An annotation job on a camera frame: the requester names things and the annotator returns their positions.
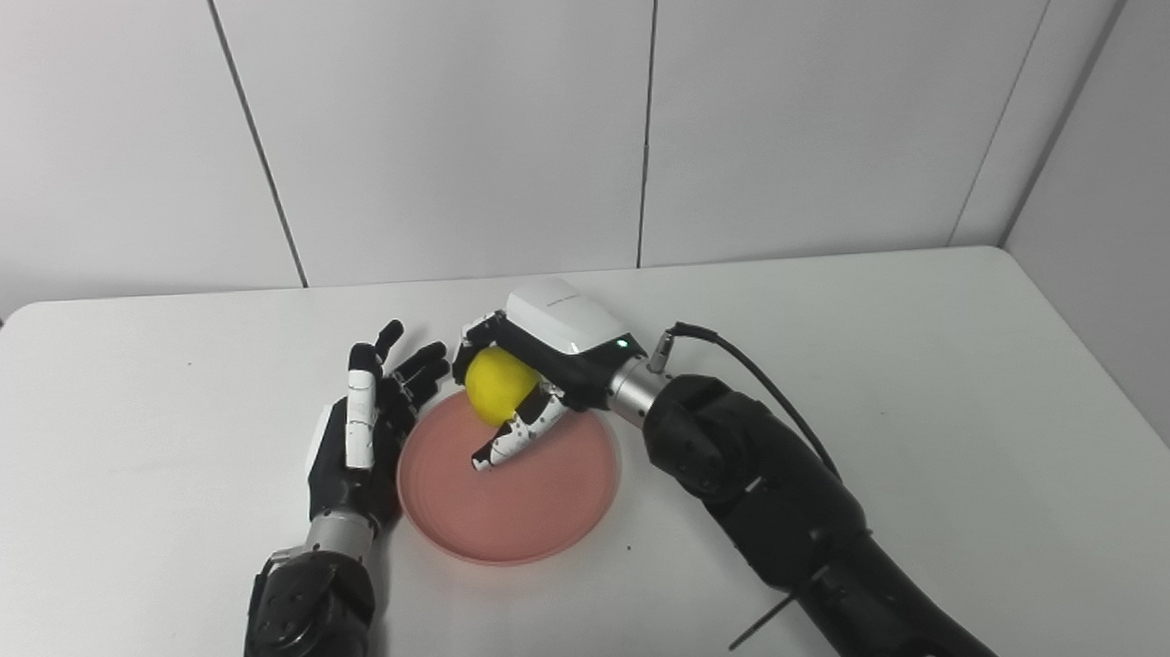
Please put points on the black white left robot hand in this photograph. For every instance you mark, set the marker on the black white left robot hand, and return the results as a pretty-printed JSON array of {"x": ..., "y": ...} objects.
[{"x": 356, "y": 451}]

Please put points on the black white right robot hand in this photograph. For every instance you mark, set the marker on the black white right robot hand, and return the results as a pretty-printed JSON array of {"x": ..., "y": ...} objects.
[{"x": 565, "y": 325}]

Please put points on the yellow lemon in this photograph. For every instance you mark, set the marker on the yellow lemon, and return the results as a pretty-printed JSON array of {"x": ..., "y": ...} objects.
[{"x": 498, "y": 383}]

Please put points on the pink round plate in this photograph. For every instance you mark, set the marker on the pink round plate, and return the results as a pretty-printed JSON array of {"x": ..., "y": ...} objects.
[{"x": 540, "y": 511}]

